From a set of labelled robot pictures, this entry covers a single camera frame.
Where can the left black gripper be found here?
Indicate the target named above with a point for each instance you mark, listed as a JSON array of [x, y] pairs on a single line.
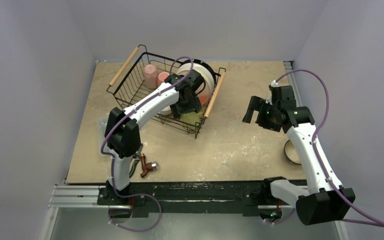
[[194, 106]]

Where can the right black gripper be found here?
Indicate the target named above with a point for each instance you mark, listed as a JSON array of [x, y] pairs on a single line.
[[264, 116]]

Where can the pink rimmed large plate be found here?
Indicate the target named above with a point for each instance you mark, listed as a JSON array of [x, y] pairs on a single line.
[[204, 92]]

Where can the green mug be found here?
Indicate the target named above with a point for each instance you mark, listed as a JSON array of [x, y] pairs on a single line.
[[191, 118]]

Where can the white enamel mug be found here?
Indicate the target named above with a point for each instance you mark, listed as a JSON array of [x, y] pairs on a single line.
[[166, 111]]

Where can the red rimmed plate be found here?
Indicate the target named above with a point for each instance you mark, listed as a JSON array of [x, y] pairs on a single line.
[[205, 64]]

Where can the black wire dish rack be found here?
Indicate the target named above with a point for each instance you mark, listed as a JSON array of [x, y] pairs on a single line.
[[132, 87]]

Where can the light pink mug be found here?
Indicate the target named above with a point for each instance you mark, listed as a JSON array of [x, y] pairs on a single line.
[[150, 73]]

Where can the dark ceramic bowl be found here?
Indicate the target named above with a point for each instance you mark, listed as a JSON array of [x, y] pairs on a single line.
[[290, 153]]

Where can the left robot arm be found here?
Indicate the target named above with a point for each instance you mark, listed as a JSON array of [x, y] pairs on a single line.
[[122, 134]]

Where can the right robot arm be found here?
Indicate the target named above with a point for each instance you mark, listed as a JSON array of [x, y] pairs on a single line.
[[308, 155]]

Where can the black pliers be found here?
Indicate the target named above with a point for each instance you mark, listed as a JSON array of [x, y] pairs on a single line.
[[133, 167]]

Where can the clear plastic screw box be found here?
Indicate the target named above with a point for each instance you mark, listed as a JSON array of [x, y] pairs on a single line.
[[101, 125]]

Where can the brown handled tool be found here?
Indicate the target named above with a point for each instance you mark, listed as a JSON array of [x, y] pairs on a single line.
[[147, 166]]

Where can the black base frame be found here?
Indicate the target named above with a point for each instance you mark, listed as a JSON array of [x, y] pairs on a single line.
[[249, 198]]

